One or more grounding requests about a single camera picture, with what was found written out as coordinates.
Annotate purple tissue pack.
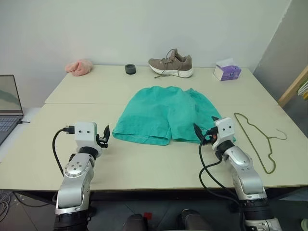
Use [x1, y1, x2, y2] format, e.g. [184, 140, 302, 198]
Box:
[214, 57, 242, 82]

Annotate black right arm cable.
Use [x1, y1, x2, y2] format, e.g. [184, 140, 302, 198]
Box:
[198, 131, 239, 201]

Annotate grey laptop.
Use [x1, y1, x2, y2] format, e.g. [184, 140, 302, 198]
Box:
[0, 74, 25, 146]

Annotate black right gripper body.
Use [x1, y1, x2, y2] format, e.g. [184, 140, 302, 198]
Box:
[203, 128, 218, 146]

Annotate wooden clothes rack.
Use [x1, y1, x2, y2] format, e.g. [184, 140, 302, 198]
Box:
[278, 65, 308, 108]

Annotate olive green wire hanger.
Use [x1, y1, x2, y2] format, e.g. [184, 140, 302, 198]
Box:
[233, 112, 288, 175]

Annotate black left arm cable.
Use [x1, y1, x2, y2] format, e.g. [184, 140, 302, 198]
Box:
[52, 125, 76, 178]

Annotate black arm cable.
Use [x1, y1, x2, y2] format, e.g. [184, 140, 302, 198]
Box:
[198, 131, 239, 201]
[52, 125, 76, 178]

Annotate black table frame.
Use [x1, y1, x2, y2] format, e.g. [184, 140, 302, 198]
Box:
[0, 185, 308, 214]

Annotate dark rounded shape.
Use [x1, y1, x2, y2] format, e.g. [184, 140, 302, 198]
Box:
[177, 208, 210, 231]
[123, 213, 148, 231]

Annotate grey floor cables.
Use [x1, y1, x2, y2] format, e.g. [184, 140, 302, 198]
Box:
[0, 189, 15, 218]

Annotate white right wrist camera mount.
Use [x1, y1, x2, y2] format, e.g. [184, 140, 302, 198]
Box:
[214, 117, 237, 150]

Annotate green shorts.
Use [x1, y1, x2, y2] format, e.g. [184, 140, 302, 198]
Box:
[112, 86, 237, 146]

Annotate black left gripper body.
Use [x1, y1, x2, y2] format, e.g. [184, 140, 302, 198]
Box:
[96, 134, 108, 148]

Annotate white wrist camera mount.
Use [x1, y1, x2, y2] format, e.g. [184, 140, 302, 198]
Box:
[74, 122, 98, 148]
[214, 117, 237, 150]

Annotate taupe sneaker with white sole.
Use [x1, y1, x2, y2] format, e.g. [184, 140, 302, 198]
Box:
[148, 48, 194, 79]

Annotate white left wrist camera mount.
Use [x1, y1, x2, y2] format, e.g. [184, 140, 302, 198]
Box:
[74, 122, 98, 148]

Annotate pink fluffy cloth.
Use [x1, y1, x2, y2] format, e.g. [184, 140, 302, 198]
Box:
[65, 58, 94, 77]

